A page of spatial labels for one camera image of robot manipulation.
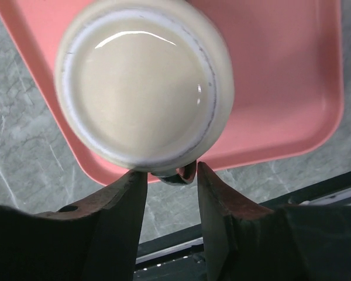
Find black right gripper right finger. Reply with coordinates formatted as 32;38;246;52
197;162;351;280

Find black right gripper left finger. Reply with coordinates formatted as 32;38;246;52
0;172;147;280

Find pink plastic tray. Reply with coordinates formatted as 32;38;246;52
0;1;344;185

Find cream mug black handle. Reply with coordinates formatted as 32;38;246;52
54;1;235;185

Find black front mounting rail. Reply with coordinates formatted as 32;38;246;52
133;167;351;281

